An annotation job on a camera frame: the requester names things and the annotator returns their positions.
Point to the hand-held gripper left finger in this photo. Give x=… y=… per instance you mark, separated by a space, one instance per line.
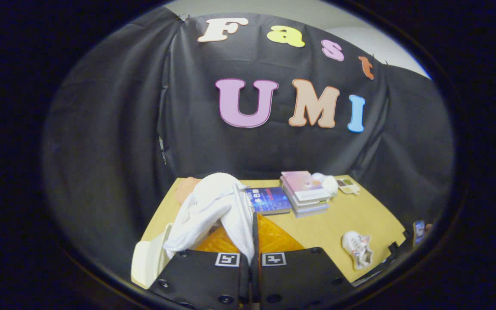
x=200 y=275

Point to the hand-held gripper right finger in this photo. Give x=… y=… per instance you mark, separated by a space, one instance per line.
x=255 y=245

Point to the beige storage box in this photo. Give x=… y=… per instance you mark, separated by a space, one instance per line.
x=149 y=262

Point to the white canvas shoe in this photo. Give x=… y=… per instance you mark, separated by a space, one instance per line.
x=358 y=249
x=213 y=202

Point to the blue book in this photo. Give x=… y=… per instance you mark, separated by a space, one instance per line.
x=269 y=200

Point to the white book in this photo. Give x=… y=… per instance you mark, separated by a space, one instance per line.
x=312 y=203
x=314 y=211

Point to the pink cover book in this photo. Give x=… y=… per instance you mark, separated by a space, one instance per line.
x=304 y=183

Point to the orange sponge lump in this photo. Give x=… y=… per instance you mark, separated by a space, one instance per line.
x=185 y=189

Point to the white knitted ball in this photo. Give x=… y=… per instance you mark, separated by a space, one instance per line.
x=327 y=183

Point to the small divided sample tray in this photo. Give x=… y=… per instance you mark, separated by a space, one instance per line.
x=348 y=186

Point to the smartphone with lit screen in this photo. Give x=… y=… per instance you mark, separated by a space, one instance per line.
x=419 y=231

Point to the black backdrop cloth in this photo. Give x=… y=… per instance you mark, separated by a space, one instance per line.
x=114 y=129

